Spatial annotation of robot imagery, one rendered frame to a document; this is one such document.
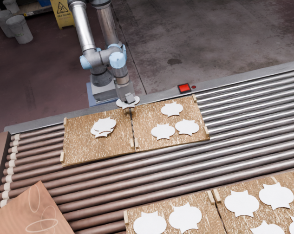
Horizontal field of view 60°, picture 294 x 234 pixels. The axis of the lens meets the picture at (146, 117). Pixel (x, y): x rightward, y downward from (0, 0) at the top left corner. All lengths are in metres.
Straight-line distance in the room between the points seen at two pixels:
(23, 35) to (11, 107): 1.59
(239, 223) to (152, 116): 0.75
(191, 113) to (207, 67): 1.91
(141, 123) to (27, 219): 0.76
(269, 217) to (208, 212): 0.25
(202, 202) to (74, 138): 0.81
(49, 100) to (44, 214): 2.35
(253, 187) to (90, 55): 1.02
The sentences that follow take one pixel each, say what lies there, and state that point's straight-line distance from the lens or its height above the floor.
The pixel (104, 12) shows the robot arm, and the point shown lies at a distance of 1.59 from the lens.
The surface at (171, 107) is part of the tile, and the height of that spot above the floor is 0.95.
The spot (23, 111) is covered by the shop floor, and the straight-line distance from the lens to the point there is 3.51.
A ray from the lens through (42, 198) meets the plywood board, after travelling 1.31.
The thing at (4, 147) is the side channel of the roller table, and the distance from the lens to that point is 1.75.
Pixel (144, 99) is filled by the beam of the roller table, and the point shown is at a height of 0.92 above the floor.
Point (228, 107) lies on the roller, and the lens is 1.63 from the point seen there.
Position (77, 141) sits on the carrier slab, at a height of 0.94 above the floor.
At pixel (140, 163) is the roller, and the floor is 0.92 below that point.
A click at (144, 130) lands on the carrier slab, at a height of 0.94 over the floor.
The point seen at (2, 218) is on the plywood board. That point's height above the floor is 1.04.
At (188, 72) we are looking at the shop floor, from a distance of 3.35.
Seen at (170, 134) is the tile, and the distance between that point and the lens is 1.44.
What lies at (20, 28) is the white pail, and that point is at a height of 0.26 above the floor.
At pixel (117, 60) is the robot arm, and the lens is 1.26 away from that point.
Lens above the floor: 2.08
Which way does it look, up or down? 47 degrees down
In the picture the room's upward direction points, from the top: 11 degrees counter-clockwise
